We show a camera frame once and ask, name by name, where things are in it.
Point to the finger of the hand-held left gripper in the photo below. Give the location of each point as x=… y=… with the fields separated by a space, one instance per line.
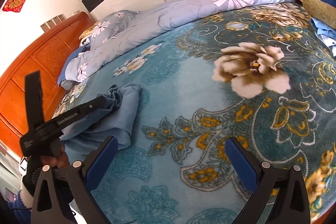
x=92 y=108
x=34 y=98

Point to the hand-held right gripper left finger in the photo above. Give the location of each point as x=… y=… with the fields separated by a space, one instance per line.
x=103 y=161

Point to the grey-blue folded garment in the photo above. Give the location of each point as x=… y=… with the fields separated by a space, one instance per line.
x=333 y=50

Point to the grey pillow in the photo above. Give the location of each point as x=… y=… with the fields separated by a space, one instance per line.
x=67 y=85

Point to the red wall decoration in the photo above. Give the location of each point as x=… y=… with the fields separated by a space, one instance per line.
x=14 y=2

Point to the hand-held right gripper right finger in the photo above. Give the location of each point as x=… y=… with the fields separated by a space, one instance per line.
x=240 y=163

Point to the light blue floral quilt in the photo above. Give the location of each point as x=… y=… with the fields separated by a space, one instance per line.
x=170 y=11

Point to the person's left hand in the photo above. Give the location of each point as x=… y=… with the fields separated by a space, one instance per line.
x=34 y=174

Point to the blue pillow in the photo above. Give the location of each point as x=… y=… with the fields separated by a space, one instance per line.
x=60 y=79

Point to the blue folded garment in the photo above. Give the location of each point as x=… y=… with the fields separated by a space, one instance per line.
x=319 y=24

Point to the person's left forearm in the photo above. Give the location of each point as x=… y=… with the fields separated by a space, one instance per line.
x=19 y=207

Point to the orange wooden headboard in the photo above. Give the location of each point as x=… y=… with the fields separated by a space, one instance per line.
x=26 y=61

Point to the teal floral plush blanket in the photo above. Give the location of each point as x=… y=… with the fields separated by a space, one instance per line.
x=183 y=87

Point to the blue knit sweater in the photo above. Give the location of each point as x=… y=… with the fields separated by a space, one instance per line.
x=118 y=119

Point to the yellow-brown furry garment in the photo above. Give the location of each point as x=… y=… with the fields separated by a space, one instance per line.
x=320 y=8

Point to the grey box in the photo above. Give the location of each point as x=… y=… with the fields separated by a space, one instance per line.
x=61 y=17
x=46 y=26
x=55 y=21

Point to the yellow patterned pillow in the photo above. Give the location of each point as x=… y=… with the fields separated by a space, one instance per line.
x=85 y=34

